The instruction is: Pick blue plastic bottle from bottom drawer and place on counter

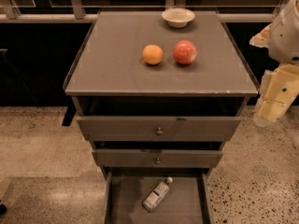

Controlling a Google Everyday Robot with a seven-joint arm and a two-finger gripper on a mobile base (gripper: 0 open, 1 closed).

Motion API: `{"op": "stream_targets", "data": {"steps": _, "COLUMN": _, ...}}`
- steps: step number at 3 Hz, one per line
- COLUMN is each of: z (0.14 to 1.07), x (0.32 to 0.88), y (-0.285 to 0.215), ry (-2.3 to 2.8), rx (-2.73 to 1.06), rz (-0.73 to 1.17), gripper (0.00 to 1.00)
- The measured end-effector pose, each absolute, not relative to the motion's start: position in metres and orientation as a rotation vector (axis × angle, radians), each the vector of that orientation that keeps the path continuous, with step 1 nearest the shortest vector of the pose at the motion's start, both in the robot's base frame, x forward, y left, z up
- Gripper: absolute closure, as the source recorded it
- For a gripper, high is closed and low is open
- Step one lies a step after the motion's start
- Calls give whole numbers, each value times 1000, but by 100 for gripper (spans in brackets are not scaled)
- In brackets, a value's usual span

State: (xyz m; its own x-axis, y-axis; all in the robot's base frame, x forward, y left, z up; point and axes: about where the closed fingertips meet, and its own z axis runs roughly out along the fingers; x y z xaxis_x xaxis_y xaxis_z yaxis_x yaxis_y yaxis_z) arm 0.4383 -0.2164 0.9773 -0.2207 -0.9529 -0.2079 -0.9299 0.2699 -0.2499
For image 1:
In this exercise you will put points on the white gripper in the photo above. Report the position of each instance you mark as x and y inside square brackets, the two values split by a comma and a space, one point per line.
[286, 37]

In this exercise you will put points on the clear plastic bottle white cap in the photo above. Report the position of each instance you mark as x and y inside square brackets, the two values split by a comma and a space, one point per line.
[157, 194]

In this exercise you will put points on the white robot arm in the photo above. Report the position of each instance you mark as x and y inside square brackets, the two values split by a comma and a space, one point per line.
[284, 35]

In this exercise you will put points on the grey drawer cabinet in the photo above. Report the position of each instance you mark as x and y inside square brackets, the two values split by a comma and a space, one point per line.
[110, 77]

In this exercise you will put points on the brass top drawer knob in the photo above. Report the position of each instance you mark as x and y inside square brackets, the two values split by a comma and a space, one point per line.
[159, 131]

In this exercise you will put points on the brass drawer knob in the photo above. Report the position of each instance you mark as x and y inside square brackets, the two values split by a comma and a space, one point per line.
[158, 161]
[159, 131]

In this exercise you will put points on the brass middle drawer knob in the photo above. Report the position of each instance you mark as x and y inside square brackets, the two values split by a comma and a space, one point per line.
[158, 161]

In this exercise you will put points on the grey bottom drawer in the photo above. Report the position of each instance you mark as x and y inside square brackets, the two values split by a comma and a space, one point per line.
[187, 201]

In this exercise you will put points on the grey drawer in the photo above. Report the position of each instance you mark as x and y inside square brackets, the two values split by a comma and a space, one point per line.
[146, 158]
[187, 201]
[125, 128]

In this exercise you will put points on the grey top drawer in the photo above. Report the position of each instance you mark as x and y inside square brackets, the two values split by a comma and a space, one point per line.
[125, 128]

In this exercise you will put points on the grey middle drawer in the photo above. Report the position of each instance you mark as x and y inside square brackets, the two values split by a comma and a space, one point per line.
[146, 158]

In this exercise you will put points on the red apple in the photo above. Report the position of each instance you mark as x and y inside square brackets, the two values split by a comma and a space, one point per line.
[184, 52]

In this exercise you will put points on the white ceramic bowl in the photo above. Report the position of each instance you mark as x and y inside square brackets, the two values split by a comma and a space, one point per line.
[178, 17]

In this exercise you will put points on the orange fruit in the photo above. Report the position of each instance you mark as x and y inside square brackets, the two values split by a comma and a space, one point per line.
[152, 54]

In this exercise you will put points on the metal window railing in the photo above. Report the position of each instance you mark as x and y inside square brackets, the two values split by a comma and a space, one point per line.
[64, 11]

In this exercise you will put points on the black object at floor edge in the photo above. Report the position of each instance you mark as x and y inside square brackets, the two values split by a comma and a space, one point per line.
[3, 209]

